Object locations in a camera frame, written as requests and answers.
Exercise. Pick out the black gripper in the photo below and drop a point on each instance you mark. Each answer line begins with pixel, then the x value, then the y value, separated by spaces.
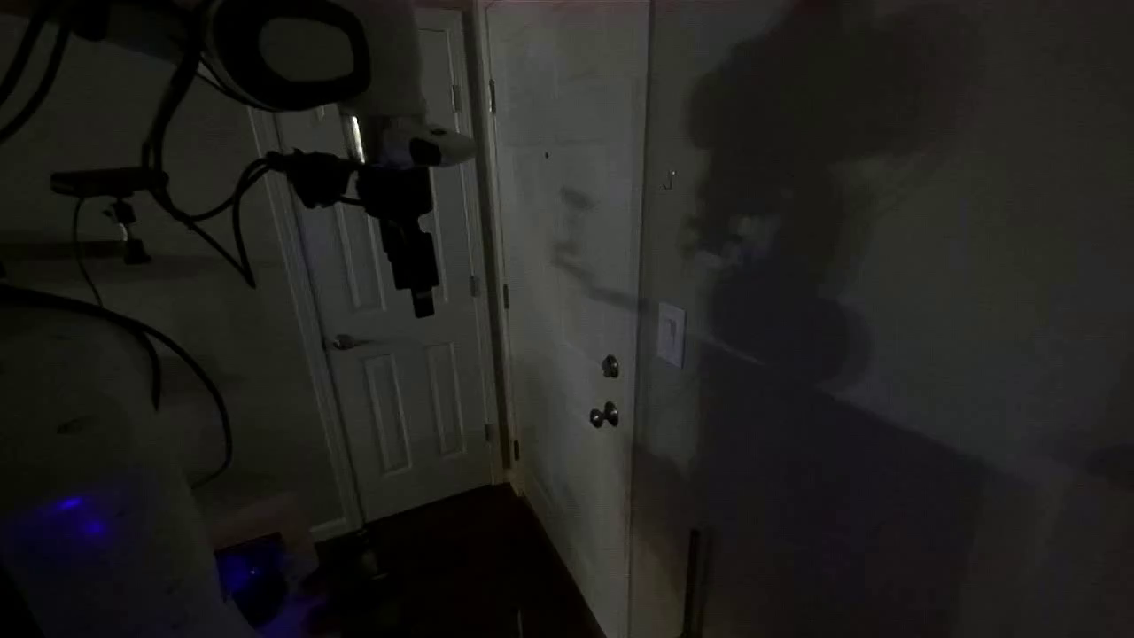
pixel 401 224

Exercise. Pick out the white light switch plate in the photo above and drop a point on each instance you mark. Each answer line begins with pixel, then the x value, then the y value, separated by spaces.
pixel 670 334

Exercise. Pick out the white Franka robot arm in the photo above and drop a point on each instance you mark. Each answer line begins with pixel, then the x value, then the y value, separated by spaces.
pixel 295 46

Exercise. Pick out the small box with blue light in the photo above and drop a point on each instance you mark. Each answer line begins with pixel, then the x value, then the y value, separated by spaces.
pixel 268 553

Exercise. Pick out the white panelled door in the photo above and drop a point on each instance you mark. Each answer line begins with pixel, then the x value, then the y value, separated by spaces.
pixel 392 354

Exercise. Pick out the metal door hinge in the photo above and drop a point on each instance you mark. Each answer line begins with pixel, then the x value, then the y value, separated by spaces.
pixel 515 447
pixel 504 296
pixel 494 97

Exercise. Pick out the plain white door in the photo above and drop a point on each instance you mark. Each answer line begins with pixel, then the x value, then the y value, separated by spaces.
pixel 568 296

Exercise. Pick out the round metal deadbolt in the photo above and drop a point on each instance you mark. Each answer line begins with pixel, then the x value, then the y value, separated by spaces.
pixel 609 367

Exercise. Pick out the dark door knob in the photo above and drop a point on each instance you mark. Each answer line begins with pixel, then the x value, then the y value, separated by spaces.
pixel 605 416

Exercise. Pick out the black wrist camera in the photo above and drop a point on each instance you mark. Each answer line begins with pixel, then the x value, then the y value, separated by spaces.
pixel 312 178

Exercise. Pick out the black camera on stand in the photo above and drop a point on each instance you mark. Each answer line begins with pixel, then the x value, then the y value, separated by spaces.
pixel 103 183

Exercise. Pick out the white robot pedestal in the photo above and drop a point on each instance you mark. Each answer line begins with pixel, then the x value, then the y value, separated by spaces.
pixel 82 496

